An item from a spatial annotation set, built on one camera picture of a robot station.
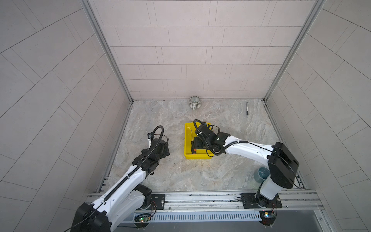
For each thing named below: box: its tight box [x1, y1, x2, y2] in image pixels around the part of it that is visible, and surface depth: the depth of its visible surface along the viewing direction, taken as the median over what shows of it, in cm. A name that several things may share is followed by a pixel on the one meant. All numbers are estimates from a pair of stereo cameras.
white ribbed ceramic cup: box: [189, 95, 201, 111], surface depth 108 cm
